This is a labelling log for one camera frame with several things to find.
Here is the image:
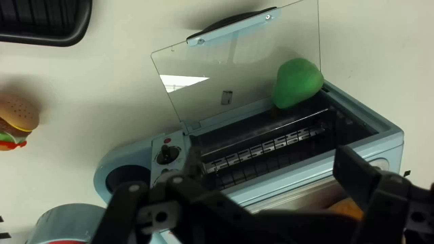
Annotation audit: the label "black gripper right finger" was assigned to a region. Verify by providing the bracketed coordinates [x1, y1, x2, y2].
[332, 144, 411, 244]

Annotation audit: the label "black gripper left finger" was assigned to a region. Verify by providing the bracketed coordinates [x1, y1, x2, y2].
[89, 181, 153, 244]

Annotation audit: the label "green ball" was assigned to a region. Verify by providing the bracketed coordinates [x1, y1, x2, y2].
[270, 57, 325, 111]

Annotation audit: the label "clear oven door black handle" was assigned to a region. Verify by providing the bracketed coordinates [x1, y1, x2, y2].
[149, 0, 323, 134]

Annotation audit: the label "orange pineapple plushie green leaves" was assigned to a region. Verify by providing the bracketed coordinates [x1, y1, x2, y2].
[325, 197, 365, 223]

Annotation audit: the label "light blue toy oven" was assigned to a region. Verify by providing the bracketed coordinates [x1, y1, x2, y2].
[92, 80, 405, 244]

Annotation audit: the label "black oven knob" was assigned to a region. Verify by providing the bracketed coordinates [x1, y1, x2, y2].
[156, 145, 182, 167]

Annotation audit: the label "burger plushie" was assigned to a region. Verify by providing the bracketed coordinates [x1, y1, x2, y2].
[0, 92, 41, 153]

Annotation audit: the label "light blue round pan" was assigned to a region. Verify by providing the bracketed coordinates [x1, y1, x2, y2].
[26, 202, 107, 244]

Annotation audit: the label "black ribbed tray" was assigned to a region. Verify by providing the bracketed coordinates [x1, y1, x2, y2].
[0, 0, 94, 48]

